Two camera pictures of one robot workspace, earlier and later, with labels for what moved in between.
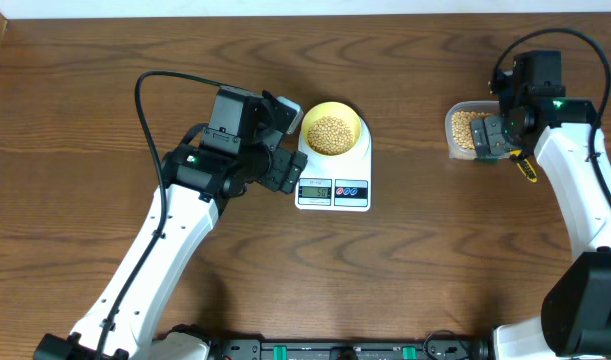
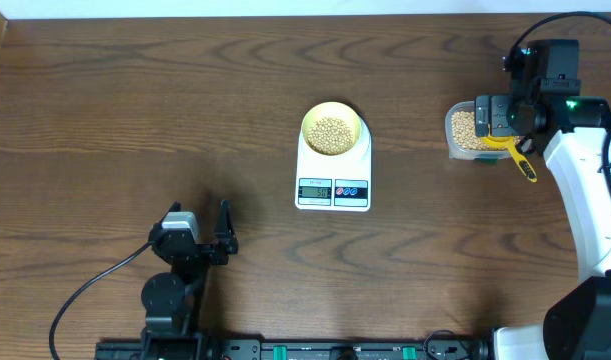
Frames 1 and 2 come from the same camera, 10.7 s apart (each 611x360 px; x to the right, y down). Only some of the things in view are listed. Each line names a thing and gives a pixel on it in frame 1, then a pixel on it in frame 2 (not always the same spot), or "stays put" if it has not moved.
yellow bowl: [331, 128] stays put
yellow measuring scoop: [523, 164] stays put
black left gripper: [287, 167] → [225, 239]
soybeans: [328, 135] stays put
